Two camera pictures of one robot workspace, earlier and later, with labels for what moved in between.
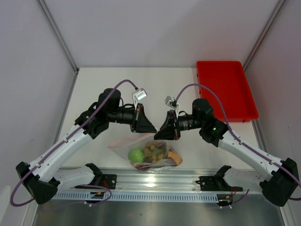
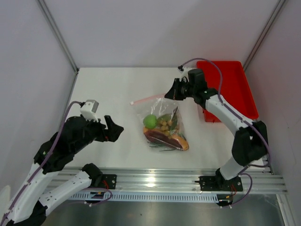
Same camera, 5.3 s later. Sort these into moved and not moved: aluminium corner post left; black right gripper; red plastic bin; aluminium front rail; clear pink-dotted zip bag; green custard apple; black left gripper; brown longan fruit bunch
Moved: green custard apple; black right gripper; clear pink-dotted zip bag; brown longan fruit bunch; black left gripper
Not moved: aluminium corner post left; aluminium front rail; red plastic bin
